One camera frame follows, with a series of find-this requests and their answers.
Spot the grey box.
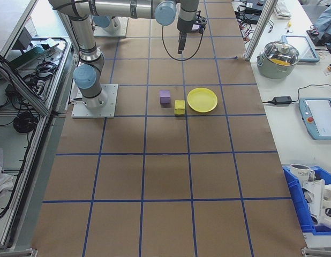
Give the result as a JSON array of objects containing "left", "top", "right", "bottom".
[{"left": 12, "top": 26, "right": 34, "bottom": 50}]

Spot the purple foam block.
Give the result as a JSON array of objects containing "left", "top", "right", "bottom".
[{"left": 159, "top": 89, "right": 171, "bottom": 105}]

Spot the blue teach pendant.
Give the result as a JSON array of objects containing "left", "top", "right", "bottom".
[
  {"left": 298, "top": 97, "right": 331, "bottom": 140},
  {"left": 281, "top": 34, "right": 321, "bottom": 64}
]

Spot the white paper sheet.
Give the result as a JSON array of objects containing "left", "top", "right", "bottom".
[{"left": 41, "top": 38, "right": 59, "bottom": 50}]

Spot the silver cooking pot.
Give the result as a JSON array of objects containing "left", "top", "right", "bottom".
[{"left": 256, "top": 40, "right": 300, "bottom": 79}]

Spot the black looping wrist cable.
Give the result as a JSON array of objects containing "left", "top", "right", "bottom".
[{"left": 161, "top": 25, "right": 205, "bottom": 62}]

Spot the green board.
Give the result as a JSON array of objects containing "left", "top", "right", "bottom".
[{"left": 9, "top": 44, "right": 52, "bottom": 69}]

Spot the flat black power brick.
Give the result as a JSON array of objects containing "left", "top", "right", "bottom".
[{"left": 236, "top": 12, "right": 259, "bottom": 25}]

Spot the blue garment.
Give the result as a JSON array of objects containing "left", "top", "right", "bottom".
[{"left": 314, "top": 4, "right": 331, "bottom": 37}]

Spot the yellow plate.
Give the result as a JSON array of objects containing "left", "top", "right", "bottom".
[{"left": 186, "top": 87, "right": 219, "bottom": 114}]

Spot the black coiled cable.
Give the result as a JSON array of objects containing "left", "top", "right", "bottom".
[{"left": 12, "top": 111, "right": 39, "bottom": 134}]

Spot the aluminium profile post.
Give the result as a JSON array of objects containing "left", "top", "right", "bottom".
[{"left": 244, "top": 0, "right": 275, "bottom": 62}]

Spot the white mug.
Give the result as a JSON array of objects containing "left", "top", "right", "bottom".
[{"left": 289, "top": 163, "right": 315, "bottom": 186}]

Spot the yellow foam block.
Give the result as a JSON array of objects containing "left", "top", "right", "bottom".
[{"left": 174, "top": 100, "right": 186, "bottom": 117}]

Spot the black computer box with label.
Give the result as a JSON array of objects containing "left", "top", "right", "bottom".
[{"left": 244, "top": 0, "right": 266, "bottom": 16}]

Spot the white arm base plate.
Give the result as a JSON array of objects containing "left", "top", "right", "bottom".
[
  {"left": 71, "top": 84, "right": 119, "bottom": 119},
  {"left": 93, "top": 17, "right": 129, "bottom": 38}
]

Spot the blue plastic bin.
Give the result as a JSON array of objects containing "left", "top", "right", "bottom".
[{"left": 282, "top": 165, "right": 331, "bottom": 237}]

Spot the aluminium profile bar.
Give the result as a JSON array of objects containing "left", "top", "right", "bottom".
[
  {"left": 300, "top": 246, "right": 331, "bottom": 257},
  {"left": 0, "top": 247, "right": 37, "bottom": 257}
]

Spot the black cable bundle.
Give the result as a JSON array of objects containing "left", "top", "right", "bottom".
[{"left": 22, "top": 61, "right": 61, "bottom": 90}]

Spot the black adapter cable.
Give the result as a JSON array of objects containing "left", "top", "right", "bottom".
[{"left": 262, "top": 84, "right": 331, "bottom": 104}]

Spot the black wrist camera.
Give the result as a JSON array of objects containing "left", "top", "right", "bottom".
[{"left": 192, "top": 10, "right": 208, "bottom": 34}]

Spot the metal V-shaped frame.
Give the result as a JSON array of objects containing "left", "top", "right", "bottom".
[{"left": 0, "top": 0, "right": 75, "bottom": 251}]

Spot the white cloth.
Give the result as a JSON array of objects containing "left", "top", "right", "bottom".
[{"left": 0, "top": 148, "right": 15, "bottom": 207}]

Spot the glass pot lid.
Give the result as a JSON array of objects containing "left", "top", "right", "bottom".
[{"left": 263, "top": 40, "right": 300, "bottom": 67}]

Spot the white keyboard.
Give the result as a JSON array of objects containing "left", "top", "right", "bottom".
[{"left": 274, "top": 0, "right": 292, "bottom": 19}]

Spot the white PVC pipe fitting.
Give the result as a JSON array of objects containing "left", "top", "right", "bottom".
[{"left": 301, "top": 178, "right": 331, "bottom": 229}]

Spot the black power adapter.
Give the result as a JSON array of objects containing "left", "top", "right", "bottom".
[{"left": 272, "top": 96, "right": 294, "bottom": 105}]

